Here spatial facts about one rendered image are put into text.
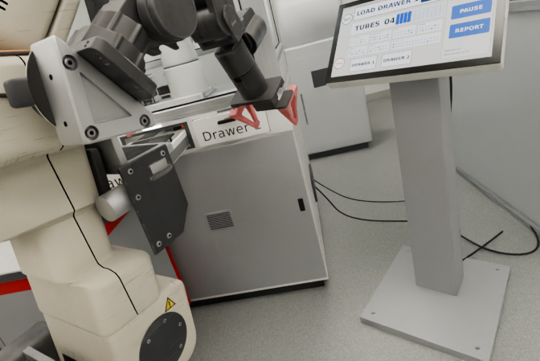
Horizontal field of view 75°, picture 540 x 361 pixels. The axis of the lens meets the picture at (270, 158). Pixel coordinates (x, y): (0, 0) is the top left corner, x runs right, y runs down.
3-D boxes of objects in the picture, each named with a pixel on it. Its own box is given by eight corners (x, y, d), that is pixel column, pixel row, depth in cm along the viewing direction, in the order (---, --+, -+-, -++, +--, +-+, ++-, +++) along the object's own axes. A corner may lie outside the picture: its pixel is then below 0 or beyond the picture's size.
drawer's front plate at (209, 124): (270, 131, 137) (263, 104, 133) (199, 147, 141) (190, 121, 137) (270, 130, 138) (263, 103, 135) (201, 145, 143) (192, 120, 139)
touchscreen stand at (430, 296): (488, 369, 114) (472, 51, 80) (361, 322, 144) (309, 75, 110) (510, 272, 149) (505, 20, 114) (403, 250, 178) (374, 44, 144)
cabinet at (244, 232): (333, 290, 164) (296, 129, 137) (132, 322, 178) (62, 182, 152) (319, 196, 253) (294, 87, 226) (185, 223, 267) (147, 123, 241)
